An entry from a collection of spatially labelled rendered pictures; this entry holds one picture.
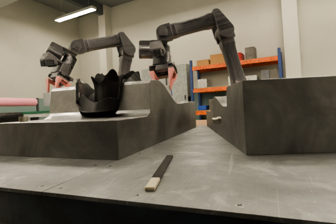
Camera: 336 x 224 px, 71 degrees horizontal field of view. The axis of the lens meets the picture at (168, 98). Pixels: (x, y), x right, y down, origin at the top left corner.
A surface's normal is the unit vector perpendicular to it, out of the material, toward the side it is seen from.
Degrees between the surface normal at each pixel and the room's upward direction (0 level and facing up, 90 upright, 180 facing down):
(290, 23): 90
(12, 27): 90
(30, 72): 90
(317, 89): 90
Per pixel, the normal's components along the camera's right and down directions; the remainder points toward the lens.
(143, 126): 0.94, -0.06
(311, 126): -0.05, -0.04
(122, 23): -0.47, -0.01
